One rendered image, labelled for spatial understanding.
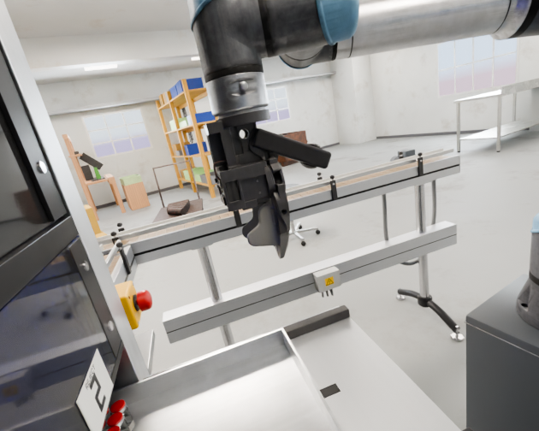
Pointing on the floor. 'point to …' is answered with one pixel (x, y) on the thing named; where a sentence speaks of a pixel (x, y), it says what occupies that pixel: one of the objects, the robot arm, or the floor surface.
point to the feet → (432, 309)
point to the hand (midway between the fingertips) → (284, 248)
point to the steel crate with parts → (294, 139)
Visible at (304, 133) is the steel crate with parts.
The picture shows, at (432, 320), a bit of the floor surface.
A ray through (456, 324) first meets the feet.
